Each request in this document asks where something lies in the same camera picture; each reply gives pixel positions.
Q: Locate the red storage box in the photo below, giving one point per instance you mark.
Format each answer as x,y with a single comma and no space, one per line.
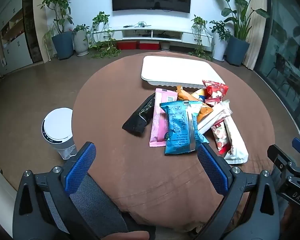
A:
126,45
149,45

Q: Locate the small white pot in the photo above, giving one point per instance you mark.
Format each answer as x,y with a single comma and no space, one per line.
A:
165,45

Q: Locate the black chair behind glass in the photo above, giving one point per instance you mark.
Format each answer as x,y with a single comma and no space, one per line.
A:
278,63

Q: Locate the plant in white ribbed pot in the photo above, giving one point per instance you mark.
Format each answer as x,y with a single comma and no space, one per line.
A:
80,41

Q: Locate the light blue snack packet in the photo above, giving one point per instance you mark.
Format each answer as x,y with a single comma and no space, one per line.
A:
181,127

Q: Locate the orange snack packet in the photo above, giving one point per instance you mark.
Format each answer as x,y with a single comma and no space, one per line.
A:
204,113

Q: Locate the white television cabinet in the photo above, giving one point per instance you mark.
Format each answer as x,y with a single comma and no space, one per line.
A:
130,33

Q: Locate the beige curtain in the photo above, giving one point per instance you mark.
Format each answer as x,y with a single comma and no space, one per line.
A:
257,30

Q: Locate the trailing vine plant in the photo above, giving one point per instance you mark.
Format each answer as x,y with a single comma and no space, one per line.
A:
102,45

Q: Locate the white cylindrical appliance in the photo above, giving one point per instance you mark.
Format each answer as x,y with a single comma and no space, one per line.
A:
57,130

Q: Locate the long white snack packet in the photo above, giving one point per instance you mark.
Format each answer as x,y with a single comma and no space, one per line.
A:
215,115

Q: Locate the yellow blue snack packet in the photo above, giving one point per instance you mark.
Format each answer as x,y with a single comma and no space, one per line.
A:
199,94

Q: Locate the small red snack packet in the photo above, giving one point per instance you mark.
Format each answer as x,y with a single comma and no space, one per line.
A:
212,102

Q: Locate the hanging vine plant on cabinet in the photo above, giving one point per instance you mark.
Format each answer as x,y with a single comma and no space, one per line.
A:
198,26

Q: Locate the pink snack packet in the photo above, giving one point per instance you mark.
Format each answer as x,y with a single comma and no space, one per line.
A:
158,120

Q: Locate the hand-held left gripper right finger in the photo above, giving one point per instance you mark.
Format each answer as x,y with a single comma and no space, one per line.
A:
212,165

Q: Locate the black snack packet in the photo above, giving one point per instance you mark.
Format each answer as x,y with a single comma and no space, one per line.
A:
140,117

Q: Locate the tall plant in blue pot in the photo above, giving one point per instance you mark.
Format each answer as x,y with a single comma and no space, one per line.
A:
62,45

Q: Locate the red white strawberry snack packet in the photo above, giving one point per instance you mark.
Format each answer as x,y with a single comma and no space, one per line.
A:
220,136

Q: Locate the plant in tall white pot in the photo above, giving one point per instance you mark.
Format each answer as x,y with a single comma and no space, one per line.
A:
219,47

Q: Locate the white foam tray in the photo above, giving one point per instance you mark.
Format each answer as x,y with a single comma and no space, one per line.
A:
177,70

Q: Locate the white brown print snack packet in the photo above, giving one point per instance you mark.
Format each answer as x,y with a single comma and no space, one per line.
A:
236,142

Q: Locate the glass sliding door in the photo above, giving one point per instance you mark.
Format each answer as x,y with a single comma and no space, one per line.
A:
285,30

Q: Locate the large leaf plant blue pot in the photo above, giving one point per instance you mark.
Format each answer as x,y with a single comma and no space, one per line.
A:
237,48

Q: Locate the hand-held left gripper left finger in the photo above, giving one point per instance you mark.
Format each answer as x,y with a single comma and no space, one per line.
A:
77,165

